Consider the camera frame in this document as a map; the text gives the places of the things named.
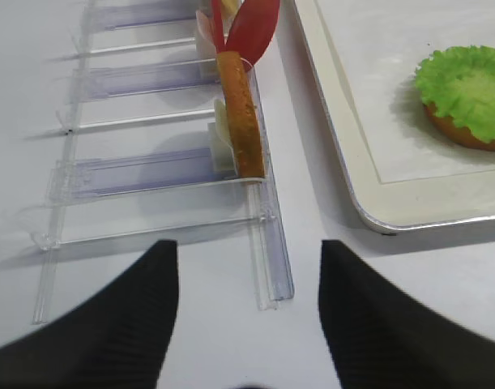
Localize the yellow cheese slice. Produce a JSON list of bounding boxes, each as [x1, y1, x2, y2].
[[220, 0, 240, 19]]

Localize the cream metal tray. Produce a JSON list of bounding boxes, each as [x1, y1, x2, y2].
[[295, 1, 495, 233]]

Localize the green lettuce on bun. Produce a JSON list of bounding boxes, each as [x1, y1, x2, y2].
[[415, 45, 495, 143]]

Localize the clear acrylic left rack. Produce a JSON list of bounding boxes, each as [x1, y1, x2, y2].
[[31, 1, 294, 323]]

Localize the red tomato slice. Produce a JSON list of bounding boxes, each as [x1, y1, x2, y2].
[[211, 0, 225, 53], [225, 0, 280, 66]]

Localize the white paper tray liner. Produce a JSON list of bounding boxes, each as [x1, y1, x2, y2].
[[318, 1, 495, 183]]

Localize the bottom bun on tray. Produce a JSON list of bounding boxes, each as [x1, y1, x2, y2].
[[423, 103, 495, 152]]

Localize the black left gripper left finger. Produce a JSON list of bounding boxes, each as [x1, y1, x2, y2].
[[0, 240, 179, 388]]

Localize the brown bun slice in rack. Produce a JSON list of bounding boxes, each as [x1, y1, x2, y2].
[[216, 51, 265, 178]]

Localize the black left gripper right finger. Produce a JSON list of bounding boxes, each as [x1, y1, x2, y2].
[[318, 240, 495, 388]]

